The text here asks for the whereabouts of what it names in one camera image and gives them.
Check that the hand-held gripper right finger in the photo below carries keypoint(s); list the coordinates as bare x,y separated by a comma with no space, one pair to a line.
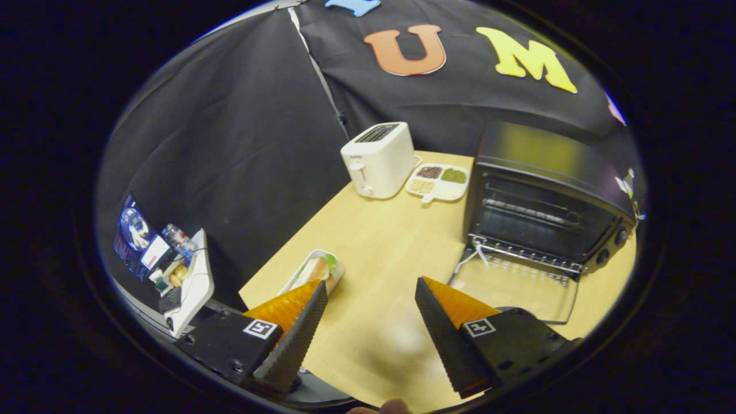
443,333

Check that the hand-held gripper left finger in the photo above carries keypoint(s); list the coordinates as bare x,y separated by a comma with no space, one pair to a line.
299,333

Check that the white bread sandwich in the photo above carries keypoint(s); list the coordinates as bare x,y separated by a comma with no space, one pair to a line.
315,270

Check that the black toaster oven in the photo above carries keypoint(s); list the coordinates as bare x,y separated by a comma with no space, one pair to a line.
540,224

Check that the white pop-up toaster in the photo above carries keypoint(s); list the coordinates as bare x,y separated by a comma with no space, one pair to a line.
382,164

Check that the white rectangular tray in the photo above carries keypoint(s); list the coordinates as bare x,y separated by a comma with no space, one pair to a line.
339,277

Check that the white side table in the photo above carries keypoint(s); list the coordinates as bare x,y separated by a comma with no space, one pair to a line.
195,287

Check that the white divided snack plate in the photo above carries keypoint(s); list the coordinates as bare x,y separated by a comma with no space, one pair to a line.
438,184

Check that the clear plastic bottle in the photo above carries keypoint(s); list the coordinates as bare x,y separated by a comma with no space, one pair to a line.
177,237

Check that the dark printed screen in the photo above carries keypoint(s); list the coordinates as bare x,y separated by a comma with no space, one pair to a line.
133,236

